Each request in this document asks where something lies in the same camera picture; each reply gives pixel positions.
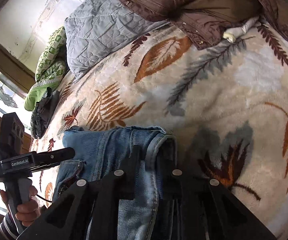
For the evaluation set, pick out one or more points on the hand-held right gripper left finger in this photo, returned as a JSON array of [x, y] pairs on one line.
[[131, 165]]

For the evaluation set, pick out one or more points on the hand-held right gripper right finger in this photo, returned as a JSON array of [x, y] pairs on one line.
[[169, 160]]

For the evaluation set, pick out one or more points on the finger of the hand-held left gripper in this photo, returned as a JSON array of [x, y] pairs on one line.
[[59, 153]]

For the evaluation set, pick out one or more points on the blue denim pants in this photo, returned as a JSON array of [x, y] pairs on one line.
[[109, 142]]

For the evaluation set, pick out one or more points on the person's left forearm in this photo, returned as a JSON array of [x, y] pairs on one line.
[[7, 227]]

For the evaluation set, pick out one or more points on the dark grey folded pants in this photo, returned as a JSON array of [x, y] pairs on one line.
[[42, 115]]

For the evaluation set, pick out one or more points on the person's left hand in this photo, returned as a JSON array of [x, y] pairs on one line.
[[26, 212]]

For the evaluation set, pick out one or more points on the plain green cloth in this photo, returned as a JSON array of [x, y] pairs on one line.
[[33, 97]]

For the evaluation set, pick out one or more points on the leaf print fleece blanket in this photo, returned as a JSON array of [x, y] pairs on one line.
[[209, 92]]

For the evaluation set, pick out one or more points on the green patterned quilt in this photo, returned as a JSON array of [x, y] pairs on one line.
[[51, 62]]

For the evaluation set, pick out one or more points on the grey quilted pillow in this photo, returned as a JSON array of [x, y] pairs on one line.
[[101, 30]]

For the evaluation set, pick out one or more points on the small white cloth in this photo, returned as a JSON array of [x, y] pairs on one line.
[[239, 30]]

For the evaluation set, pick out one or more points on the brown jacket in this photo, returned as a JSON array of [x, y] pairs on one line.
[[209, 5]]

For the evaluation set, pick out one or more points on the wooden window frame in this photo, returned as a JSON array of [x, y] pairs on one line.
[[6, 60]]

